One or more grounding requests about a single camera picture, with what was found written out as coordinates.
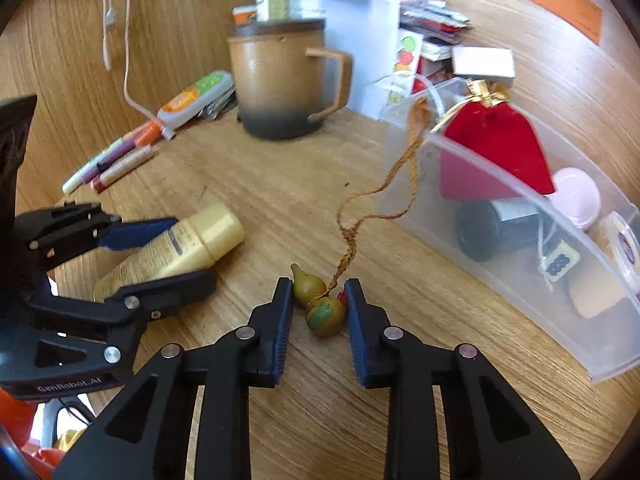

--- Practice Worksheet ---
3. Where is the orange cloth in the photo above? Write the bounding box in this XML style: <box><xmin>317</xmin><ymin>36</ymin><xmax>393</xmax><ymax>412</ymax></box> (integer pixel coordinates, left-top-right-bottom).
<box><xmin>0</xmin><ymin>387</ymin><xmax>66</xmax><ymax>480</ymax></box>

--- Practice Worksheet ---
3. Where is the stack of flat packets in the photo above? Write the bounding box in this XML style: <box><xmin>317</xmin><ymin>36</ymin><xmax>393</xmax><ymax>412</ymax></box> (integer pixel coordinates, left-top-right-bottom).
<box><xmin>400</xmin><ymin>0</ymin><xmax>472</xmax><ymax>37</ymax></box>

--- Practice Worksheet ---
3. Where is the brown mug with lid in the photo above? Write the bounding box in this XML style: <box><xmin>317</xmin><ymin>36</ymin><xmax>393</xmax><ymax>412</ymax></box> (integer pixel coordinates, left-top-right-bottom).
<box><xmin>227</xmin><ymin>19</ymin><xmax>354</xmax><ymax>141</ymax></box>

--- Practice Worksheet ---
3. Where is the beige tape roll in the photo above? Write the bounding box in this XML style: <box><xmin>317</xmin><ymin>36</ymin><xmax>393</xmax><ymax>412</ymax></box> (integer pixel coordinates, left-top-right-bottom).
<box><xmin>567</xmin><ymin>211</ymin><xmax>640</xmax><ymax>319</ymax></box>

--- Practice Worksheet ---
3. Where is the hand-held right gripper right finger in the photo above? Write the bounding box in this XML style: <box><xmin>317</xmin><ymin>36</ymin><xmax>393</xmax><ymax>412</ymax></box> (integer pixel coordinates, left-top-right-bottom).
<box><xmin>345</xmin><ymin>278</ymin><xmax>581</xmax><ymax>480</ymax></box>

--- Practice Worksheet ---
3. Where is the green orange wipes packet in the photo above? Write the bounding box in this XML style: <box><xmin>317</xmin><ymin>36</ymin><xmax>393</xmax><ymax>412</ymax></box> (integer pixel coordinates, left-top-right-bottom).
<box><xmin>157</xmin><ymin>71</ymin><xmax>236</xmax><ymax>129</ymax></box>

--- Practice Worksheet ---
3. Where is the white and brown box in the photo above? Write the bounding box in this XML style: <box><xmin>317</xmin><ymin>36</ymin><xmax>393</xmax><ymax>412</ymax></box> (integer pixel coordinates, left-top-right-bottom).
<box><xmin>452</xmin><ymin>46</ymin><xmax>516</xmax><ymax>81</ymax></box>

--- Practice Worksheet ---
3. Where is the black chair frame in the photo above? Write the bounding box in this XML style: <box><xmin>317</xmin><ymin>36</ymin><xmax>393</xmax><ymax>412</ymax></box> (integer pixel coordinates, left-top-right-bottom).
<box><xmin>42</xmin><ymin>399</ymin><xmax>97</xmax><ymax>447</ymax></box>

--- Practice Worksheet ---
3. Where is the pink pen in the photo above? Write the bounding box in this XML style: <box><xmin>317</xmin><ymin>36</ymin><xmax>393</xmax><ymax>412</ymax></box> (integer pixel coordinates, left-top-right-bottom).
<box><xmin>91</xmin><ymin>146</ymin><xmax>160</xmax><ymax>194</ymax></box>

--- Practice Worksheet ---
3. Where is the gourd charm with brown cord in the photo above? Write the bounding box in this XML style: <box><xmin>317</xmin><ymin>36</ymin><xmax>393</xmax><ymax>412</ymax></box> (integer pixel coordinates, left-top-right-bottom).
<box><xmin>291</xmin><ymin>95</ymin><xmax>431</xmax><ymax>337</ymax></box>

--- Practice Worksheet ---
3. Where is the pink round desktop vacuum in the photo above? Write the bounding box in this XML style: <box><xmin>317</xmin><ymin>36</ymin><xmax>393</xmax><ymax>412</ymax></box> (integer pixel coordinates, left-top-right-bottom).
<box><xmin>550</xmin><ymin>167</ymin><xmax>602</xmax><ymax>233</ymax></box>

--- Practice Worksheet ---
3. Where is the clear plastic storage box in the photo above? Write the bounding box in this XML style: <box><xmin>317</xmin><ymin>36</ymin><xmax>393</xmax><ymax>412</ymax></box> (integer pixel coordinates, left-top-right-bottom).
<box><xmin>377</xmin><ymin>76</ymin><xmax>640</xmax><ymax>386</ymax></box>

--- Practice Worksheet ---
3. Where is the red velvet pouch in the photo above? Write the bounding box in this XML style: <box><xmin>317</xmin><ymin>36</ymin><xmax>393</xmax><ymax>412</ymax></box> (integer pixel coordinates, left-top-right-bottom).
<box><xmin>431</xmin><ymin>79</ymin><xmax>557</xmax><ymax>204</ymax></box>

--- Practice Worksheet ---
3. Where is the white paper carton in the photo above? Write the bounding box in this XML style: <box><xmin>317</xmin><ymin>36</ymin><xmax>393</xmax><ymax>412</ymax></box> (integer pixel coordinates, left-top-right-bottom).
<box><xmin>285</xmin><ymin>0</ymin><xmax>402</xmax><ymax>121</ymax></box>

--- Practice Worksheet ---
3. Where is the yellow cream tube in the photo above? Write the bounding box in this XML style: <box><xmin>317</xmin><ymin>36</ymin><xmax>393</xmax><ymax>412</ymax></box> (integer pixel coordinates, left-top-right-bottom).
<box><xmin>93</xmin><ymin>204</ymin><xmax>246</xmax><ymax>303</ymax></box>

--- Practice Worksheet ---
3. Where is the red and white box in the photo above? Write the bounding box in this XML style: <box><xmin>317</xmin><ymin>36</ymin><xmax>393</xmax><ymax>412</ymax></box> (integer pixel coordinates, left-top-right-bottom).
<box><xmin>417</xmin><ymin>42</ymin><xmax>456</xmax><ymax>79</ymax></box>

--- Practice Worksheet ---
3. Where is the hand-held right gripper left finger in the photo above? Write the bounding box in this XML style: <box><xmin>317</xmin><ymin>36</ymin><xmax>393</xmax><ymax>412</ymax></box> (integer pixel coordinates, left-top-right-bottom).
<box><xmin>52</xmin><ymin>278</ymin><xmax>295</xmax><ymax>480</ymax></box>

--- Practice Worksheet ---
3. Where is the white tile keychain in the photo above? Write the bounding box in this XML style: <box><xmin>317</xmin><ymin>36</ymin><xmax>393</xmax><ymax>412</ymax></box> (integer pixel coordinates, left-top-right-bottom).
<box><xmin>537</xmin><ymin>240</ymin><xmax>582</xmax><ymax>283</ymax></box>

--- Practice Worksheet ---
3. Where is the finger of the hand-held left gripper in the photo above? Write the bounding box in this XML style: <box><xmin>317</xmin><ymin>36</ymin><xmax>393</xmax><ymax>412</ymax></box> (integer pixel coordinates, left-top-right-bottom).
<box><xmin>22</xmin><ymin>269</ymin><xmax>218</xmax><ymax>375</ymax></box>
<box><xmin>15</xmin><ymin>203</ymin><xmax>180</xmax><ymax>273</ymax></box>

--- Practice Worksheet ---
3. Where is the dark green spray bottle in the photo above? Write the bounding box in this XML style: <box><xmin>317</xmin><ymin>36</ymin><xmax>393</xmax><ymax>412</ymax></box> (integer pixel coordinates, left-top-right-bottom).
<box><xmin>454</xmin><ymin>199</ymin><xmax>542</xmax><ymax>264</ymax></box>

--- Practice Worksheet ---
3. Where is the orange capped marker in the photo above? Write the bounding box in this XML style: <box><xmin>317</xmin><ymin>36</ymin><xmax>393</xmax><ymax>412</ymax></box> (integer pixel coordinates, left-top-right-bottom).
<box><xmin>80</xmin><ymin>120</ymin><xmax>164</xmax><ymax>185</ymax></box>

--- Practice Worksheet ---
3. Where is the fruit sticker card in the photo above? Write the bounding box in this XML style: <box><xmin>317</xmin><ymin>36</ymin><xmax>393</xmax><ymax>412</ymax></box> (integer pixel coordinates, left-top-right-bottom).
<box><xmin>392</xmin><ymin>30</ymin><xmax>426</xmax><ymax>106</ymax></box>

